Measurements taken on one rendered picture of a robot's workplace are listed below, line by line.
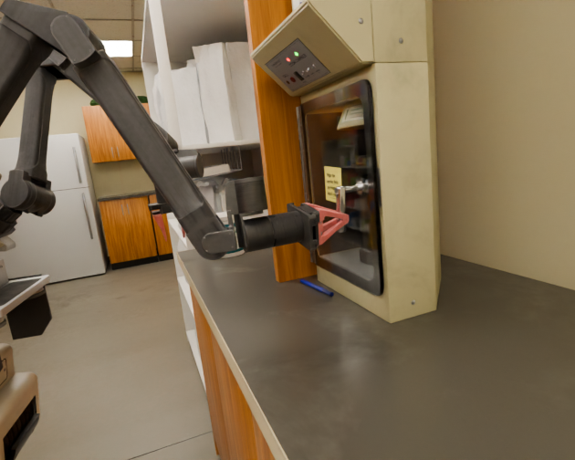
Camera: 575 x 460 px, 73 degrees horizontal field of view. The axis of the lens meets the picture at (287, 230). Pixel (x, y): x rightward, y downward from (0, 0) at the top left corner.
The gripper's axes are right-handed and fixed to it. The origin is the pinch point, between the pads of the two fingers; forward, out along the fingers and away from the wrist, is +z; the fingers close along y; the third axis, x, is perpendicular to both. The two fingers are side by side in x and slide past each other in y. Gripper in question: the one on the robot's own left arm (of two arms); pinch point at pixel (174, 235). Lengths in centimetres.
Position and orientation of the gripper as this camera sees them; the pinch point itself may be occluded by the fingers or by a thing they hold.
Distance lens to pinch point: 107.1
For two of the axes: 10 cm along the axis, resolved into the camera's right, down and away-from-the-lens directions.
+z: 1.2, 9.8, 1.9
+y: 9.2, -1.8, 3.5
